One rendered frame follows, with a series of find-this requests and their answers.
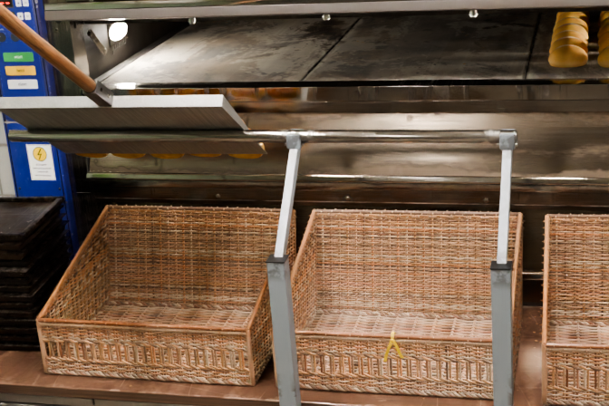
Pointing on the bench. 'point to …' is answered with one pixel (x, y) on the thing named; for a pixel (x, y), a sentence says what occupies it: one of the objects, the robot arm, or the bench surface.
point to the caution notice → (41, 162)
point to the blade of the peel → (201, 105)
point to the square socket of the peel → (101, 95)
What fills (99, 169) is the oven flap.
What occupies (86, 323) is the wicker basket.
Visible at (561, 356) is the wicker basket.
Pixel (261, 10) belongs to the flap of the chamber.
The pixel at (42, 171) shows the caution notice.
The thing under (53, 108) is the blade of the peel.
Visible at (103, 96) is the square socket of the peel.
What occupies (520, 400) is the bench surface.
